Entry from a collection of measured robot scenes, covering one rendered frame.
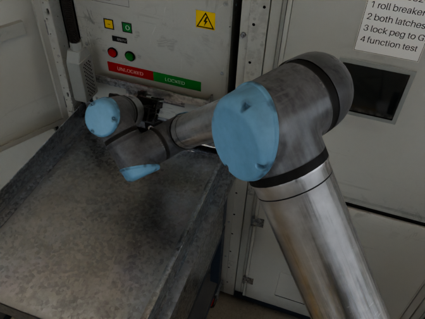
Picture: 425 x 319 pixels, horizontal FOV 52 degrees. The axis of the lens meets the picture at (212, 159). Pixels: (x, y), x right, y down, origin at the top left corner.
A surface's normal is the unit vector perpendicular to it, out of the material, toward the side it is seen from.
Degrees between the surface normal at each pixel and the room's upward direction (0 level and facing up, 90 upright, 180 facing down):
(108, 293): 0
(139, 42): 90
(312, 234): 62
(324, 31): 90
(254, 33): 90
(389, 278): 90
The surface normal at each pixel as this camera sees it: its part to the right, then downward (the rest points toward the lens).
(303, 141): 0.44, 0.01
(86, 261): 0.03, -0.72
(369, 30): -0.33, 0.65
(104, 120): -0.30, 0.12
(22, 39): 0.68, 0.53
